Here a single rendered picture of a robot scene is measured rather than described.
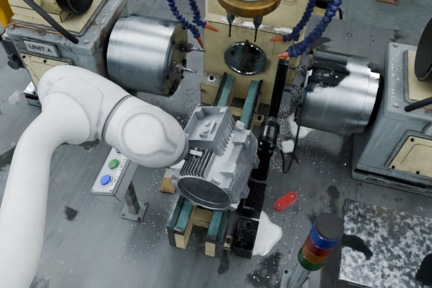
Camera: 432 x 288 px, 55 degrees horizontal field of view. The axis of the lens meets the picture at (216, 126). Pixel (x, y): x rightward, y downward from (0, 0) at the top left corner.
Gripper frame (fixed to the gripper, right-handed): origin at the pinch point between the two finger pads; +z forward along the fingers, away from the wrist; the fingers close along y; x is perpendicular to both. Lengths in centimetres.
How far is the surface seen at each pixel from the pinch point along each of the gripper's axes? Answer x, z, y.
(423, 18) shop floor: -149, 211, -114
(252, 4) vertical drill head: -41.8, -3.0, -8.5
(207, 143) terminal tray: -3.5, -1.1, -5.1
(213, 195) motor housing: 9.6, 13.3, -8.3
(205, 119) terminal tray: -10.4, 6.9, -1.8
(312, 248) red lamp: 14.3, -12.4, -34.3
